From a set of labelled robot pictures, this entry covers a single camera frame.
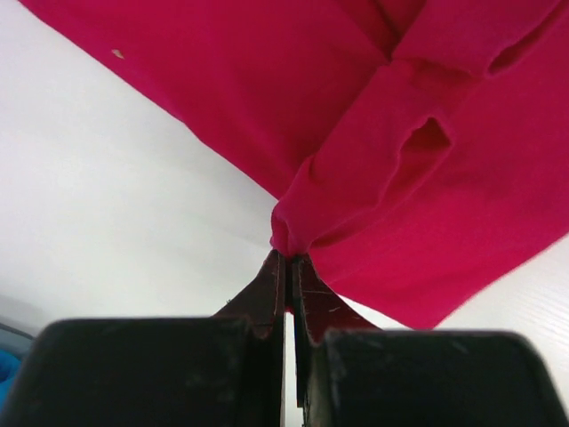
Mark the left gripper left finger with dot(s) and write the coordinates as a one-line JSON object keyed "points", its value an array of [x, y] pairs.
{"points": [[222, 370]]}

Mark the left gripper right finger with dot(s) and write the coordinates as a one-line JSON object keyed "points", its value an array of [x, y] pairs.
{"points": [[351, 373]]}

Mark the red t shirt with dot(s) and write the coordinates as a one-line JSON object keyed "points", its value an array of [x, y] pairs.
{"points": [[417, 150]]}

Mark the folded blue t shirt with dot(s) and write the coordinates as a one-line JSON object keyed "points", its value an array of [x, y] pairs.
{"points": [[9, 366]]}

